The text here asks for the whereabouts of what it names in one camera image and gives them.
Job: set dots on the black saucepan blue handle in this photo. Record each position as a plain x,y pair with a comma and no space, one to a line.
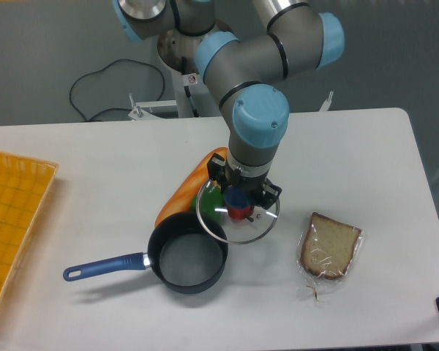
181,253

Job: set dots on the orange toy baguette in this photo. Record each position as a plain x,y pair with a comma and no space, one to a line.
181,199

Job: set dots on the yellow woven basket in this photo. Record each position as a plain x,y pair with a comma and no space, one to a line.
24,184

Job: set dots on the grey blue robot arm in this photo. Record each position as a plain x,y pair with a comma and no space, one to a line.
257,116

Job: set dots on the red toy bell pepper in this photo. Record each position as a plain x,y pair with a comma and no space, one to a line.
240,213

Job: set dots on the green toy bell pepper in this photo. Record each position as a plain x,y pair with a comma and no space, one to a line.
211,199

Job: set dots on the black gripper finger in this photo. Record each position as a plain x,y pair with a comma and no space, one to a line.
216,170
265,202

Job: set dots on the bread slice in plastic wrap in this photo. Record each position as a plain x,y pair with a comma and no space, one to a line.
326,251

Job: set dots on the glass lid blue knob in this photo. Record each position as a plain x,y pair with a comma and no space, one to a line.
230,231

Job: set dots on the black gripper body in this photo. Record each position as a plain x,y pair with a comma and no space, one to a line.
242,181

